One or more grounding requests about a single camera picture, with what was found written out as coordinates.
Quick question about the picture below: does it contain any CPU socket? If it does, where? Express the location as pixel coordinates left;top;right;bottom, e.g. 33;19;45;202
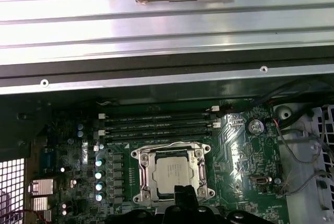
130;142;212;204

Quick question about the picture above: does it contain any black PC case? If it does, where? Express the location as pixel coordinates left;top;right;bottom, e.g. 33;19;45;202
0;49;334;224

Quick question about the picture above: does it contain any perforated metal drive cage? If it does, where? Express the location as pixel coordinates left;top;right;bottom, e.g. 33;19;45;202
272;101;334;224

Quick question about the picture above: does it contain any green motherboard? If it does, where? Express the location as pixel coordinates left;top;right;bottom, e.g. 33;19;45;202
31;96;284;224

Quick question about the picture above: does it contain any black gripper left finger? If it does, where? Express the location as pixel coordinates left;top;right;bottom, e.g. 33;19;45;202
124;185;186;224

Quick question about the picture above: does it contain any metal socket cover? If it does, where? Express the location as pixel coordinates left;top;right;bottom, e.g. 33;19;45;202
139;147;208;198

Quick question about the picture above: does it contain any silver metal port housing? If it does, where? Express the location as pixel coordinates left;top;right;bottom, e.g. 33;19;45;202
30;179;55;199
32;197;54;222

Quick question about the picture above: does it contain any black cable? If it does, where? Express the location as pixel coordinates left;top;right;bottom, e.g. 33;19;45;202
257;77;318;104

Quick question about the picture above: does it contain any coin cell battery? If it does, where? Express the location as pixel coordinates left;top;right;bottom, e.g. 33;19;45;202
247;117;266;135

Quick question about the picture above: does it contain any CPU with silver top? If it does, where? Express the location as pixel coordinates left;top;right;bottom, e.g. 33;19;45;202
152;153;196;196

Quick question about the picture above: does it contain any black RAM slot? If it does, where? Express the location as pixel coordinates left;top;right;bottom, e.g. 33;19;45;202
99;122;222;137
100;130;221;145
98;105;220;121
100;114;220;129

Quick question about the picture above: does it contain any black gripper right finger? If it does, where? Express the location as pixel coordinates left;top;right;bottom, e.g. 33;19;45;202
185;185;266;224

